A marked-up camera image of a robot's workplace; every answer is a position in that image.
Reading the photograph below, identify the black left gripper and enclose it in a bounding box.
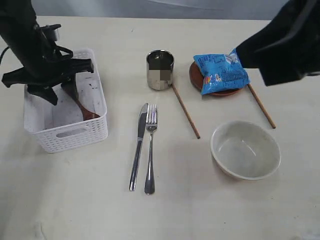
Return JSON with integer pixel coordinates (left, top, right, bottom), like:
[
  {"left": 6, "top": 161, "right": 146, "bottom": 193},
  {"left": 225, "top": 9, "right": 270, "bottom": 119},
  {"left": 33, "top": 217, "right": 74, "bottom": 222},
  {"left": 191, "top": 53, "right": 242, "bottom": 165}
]
[{"left": 2, "top": 56, "right": 94, "bottom": 106}]

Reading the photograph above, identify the brown wooden spoon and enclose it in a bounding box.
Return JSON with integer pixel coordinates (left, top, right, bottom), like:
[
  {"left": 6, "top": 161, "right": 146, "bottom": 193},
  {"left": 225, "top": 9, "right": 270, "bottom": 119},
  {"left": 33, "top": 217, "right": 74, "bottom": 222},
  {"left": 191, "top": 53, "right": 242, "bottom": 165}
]
[{"left": 61, "top": 80, "right": 100, "bottom": 121}]

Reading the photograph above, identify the white perforated plastic basket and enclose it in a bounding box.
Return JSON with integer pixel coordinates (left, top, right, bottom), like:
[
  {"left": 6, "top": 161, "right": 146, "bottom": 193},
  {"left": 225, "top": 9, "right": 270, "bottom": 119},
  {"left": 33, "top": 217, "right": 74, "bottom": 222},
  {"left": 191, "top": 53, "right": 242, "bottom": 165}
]
[{"left": 23, "top": 48, "right": 109, "bottom": 153}]

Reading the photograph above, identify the brown wooden chopstick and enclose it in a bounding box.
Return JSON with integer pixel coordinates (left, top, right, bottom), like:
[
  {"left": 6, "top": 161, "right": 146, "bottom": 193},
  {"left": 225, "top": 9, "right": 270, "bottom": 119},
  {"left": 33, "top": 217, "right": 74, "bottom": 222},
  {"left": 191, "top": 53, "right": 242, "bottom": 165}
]
[
  {"left": 247, "top": 83, "right": 276, "bottom": 129},
  {"left": 171, "top": 84, "right": 201, "bottom": 140}
]

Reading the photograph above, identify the blue snack packet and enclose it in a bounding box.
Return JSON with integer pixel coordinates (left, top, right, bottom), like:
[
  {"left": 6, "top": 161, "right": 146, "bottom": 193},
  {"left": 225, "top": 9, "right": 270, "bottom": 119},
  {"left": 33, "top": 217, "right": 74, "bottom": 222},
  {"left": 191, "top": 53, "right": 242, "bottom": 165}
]
[{"left": 193, "top": 49, "right": 250, "bottom": 95}]

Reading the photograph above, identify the round brown wooden plate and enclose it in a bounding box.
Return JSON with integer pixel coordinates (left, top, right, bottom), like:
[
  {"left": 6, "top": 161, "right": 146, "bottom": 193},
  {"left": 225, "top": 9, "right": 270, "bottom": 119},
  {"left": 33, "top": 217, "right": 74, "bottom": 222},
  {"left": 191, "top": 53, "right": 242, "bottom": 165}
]
[{"left": 189, "top": 62, "right": 242, "bottom": 97}]

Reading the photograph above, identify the silver metal fork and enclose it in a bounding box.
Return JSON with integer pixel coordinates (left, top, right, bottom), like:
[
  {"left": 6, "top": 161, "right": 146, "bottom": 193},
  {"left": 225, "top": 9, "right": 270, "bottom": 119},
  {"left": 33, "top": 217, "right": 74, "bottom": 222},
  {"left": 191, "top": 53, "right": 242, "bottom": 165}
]
[{"left": 144, "top": 104, "right": 158, "bottom": 195}]

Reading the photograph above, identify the white ceramic bowl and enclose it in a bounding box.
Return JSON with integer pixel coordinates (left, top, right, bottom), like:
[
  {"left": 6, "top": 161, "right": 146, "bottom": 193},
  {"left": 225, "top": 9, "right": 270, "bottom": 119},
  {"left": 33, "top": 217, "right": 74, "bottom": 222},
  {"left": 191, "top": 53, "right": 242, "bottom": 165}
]
[{"left": 210, "top": 120, "right": 281, "bottom": 181}]

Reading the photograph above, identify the shiny steel cup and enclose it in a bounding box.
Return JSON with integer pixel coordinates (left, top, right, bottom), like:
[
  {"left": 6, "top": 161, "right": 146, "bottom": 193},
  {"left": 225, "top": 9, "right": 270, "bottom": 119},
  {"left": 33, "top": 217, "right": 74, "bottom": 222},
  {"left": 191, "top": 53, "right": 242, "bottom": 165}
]
[{"left": 146, "top": 49, "right": 175, "bottom": 91}]

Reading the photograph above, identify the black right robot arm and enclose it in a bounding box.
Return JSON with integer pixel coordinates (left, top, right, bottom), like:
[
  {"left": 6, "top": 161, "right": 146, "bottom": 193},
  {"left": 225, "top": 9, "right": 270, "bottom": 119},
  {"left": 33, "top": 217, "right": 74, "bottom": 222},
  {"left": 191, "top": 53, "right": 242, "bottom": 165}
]
[{"left": 235, "top": 0, "right": 320, "bottom": 86}]

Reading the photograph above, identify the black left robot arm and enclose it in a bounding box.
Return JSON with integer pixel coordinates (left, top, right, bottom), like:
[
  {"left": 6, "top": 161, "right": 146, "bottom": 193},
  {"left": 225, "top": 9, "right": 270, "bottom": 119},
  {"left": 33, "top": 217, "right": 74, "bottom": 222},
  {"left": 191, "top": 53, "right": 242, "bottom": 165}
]
[{"left": 0, "top": 0, "right": 94, "bottom": 106}]

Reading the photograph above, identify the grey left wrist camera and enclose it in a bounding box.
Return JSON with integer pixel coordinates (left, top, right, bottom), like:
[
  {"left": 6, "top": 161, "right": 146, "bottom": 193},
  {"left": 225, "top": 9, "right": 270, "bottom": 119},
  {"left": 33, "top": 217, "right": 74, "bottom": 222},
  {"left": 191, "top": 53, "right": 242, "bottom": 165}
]
[{"left": 40, "top": 24, "right": 61, "bottom": 42}]

